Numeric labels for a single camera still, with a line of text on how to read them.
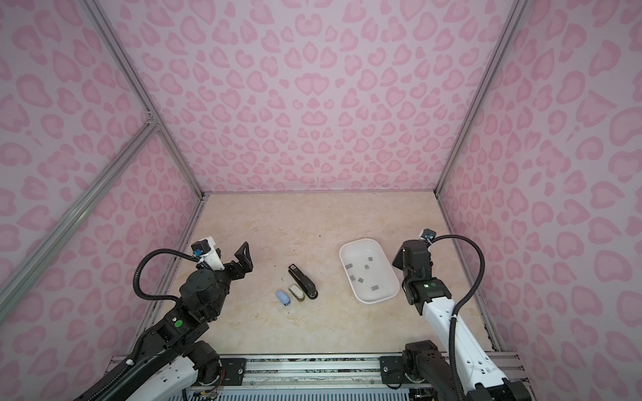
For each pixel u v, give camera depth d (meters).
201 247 0.59
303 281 0.88
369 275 0.95
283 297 0.86
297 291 0.87
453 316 0.49
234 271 0.64
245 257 0.66
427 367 0.60
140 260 0.88
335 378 0.73
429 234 0.70
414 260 0.60
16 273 0.53
